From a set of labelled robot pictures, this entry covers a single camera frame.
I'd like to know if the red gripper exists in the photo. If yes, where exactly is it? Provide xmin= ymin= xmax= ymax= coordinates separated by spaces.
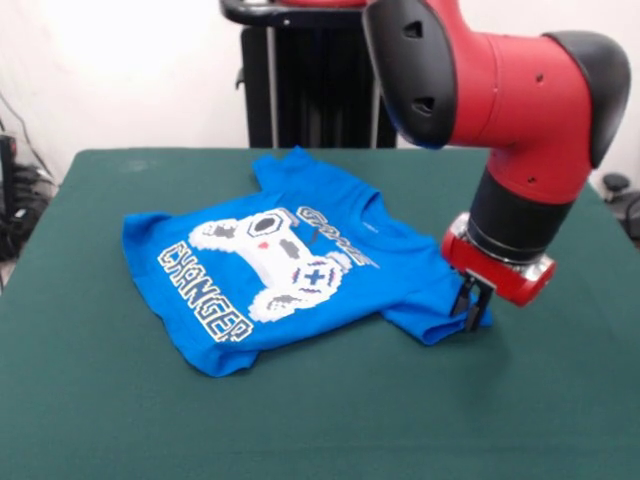
xmin=439 ymin=212 xmax=558 ymax=333

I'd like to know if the blue printed shirt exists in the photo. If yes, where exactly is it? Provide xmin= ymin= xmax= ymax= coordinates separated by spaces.
xmin=121 ymin=145 xmax=495 ymax=379

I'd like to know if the dark green table cloth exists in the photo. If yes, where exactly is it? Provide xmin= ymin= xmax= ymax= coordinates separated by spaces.
xmin=0 ymin=146 xmax=640 ymax=480

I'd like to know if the black office chair base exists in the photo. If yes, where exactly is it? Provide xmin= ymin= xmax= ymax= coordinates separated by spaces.
xmin=597 ymin=172 xmax=640 ymax=251

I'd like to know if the black box device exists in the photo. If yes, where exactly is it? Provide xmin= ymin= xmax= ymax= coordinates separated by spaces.
xmin=0 ymin=133 xmax=19 ymax=217

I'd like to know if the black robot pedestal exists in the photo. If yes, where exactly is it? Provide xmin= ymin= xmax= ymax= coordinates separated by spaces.
xmin=219 ymin=0 xmax=399 ymax=149

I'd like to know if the black cable tangle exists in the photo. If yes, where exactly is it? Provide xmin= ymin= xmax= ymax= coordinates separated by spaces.
xmin=0 ymin=92 xmax=59 ymax=262

